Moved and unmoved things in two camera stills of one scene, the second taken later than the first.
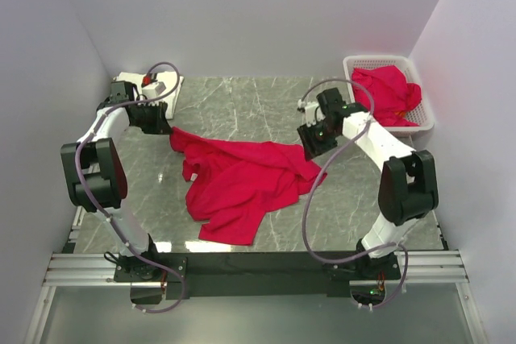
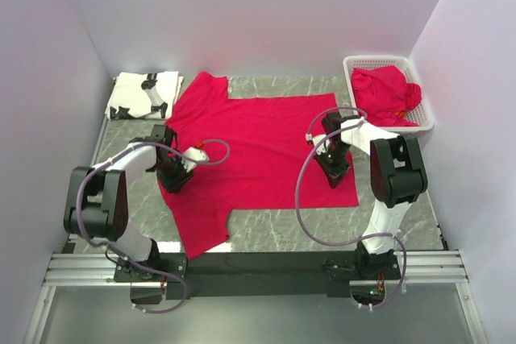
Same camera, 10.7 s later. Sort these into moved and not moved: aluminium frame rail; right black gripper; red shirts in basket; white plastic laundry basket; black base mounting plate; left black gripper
Moved: left black gripper; right black gripper
Not moved: white plastic laundry basket; red shirts in basket; black base mounting plate; aluminium frame rail
